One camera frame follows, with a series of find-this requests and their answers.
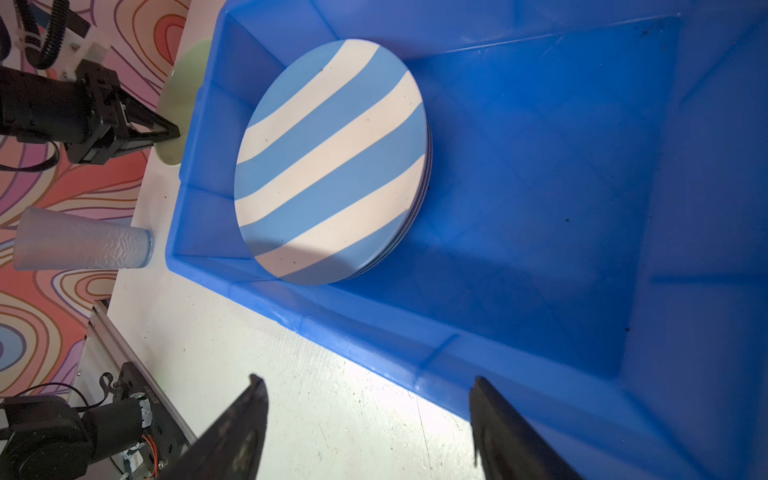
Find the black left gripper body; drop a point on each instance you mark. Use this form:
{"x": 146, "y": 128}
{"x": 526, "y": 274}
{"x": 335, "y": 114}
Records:
{"x": 85, "y": 116}

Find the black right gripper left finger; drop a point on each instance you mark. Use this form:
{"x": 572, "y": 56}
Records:
{"x": 231, "y": 448}

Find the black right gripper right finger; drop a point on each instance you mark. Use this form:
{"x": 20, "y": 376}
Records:
{"x": 505, "y": 444}

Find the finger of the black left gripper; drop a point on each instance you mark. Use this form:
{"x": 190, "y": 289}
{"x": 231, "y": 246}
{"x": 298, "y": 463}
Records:
{"x": 140, "y": 141}
{"x": 156, "y": 126}

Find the green bowl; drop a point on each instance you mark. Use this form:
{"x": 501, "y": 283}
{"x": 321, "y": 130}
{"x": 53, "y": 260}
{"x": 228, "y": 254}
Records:
{"x": 178, "y": 98}

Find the clear blue plastic cup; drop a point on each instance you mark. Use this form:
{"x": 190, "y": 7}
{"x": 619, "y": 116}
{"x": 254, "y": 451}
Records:
{"x": 49, "y": 240}

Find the blue plastic bin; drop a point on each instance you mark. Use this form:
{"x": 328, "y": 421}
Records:
{"x": 594, "y": 238}

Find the blue white striped plate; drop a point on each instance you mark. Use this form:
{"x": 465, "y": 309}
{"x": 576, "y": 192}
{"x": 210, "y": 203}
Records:
{"x": 412, "y": 213}

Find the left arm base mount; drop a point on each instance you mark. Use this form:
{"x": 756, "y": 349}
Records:
{"x": 162, "y": 441}

